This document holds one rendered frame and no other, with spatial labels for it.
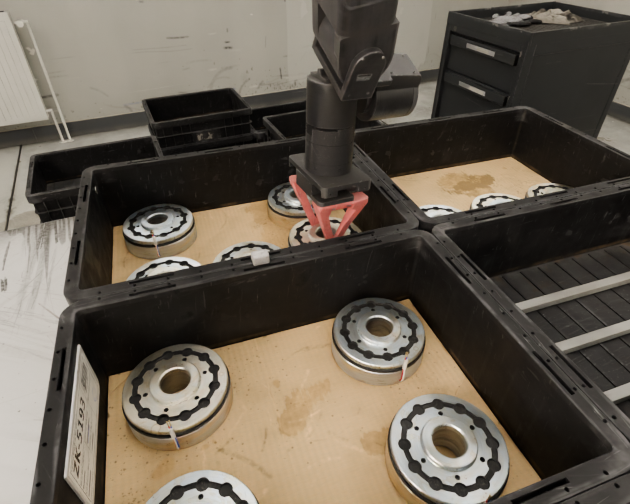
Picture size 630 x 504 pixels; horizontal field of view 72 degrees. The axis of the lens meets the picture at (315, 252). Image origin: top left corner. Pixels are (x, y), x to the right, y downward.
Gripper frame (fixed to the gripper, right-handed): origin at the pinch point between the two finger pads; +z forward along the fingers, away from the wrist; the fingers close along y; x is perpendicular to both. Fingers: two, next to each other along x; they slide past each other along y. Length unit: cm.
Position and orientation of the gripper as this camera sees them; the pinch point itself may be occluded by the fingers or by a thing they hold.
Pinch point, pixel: (324, 230)
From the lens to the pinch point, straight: 58.4
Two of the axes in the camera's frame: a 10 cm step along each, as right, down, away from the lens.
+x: -9.0, 2.3, -3.7
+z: -0.3, 8.2, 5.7
